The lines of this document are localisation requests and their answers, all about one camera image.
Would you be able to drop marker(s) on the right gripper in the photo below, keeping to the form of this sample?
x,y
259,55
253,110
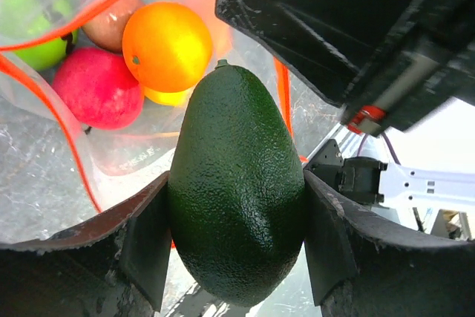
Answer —
x,y
426,58

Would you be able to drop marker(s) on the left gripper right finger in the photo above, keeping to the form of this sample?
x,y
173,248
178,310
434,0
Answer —
x,y
361,264

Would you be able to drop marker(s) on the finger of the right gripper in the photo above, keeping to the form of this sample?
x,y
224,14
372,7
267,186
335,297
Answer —
x,y
325,43

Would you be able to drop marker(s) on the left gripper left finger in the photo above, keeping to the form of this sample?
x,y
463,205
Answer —
x,y
114,264

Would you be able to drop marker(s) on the dark green avocado toy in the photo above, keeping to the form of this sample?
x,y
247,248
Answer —
x,y
236,204

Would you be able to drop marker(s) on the orange toy fruit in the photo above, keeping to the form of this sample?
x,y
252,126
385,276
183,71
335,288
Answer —
x,y
167,47

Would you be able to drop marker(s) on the yellow lemon toy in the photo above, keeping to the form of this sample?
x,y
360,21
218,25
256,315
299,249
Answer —
x,y
174,99

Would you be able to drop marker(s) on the red apple toy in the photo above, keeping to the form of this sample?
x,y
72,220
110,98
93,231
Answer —
x,y
99,89

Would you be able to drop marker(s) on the clear zip top bag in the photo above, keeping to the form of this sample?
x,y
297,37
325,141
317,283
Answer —
x,y
57,171

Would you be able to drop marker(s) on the brown egg toy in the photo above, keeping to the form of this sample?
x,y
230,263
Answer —
x,y
106,29

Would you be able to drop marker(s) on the green watermelon toy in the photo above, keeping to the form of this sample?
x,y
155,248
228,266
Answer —
x,y
33,18

